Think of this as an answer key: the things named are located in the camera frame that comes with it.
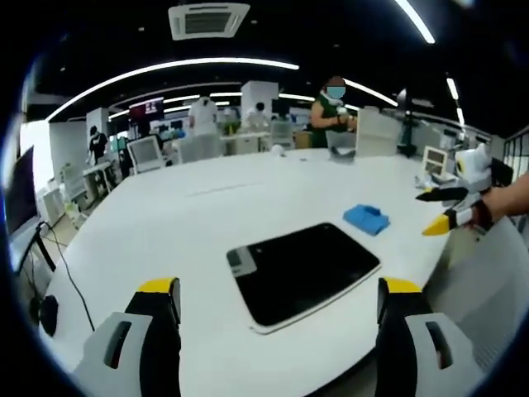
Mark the white cabinet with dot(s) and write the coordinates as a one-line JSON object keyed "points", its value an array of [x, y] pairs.
{"points": [[377, 132]]}

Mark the small white round object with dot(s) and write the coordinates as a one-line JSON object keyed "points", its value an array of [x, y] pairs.
{"points": [[277, 151]]}

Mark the ceiling air conditioner vent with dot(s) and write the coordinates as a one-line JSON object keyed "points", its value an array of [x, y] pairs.
{"points": [[208, 20]]}

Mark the dark monitor screen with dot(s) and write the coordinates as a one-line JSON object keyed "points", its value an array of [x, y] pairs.
{"points": [[18, 194]]}

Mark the black round object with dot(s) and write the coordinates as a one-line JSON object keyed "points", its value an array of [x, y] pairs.
{"points": [[49, 314]]}

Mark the white box with window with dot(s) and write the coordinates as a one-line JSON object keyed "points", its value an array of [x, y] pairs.
{"points": [[434, 160]]}

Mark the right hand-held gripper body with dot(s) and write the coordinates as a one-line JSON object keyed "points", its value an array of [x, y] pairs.
{"points": [[475, 167]]}

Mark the person's right hand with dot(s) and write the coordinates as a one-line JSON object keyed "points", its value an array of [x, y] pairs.
{"points": [[492, 209]]}

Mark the blue cleaning cloth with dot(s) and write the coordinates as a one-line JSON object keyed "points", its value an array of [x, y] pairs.
{"points": [[367, 218]]}

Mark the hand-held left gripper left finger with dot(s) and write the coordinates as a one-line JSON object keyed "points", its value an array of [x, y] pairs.
{"points": [[124, 343]]}

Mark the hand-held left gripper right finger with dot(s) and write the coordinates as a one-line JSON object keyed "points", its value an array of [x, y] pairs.
{"points": [[425, 343]]}

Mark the grey object on stand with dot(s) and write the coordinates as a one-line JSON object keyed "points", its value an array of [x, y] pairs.
{"points": [[342, 151]]}

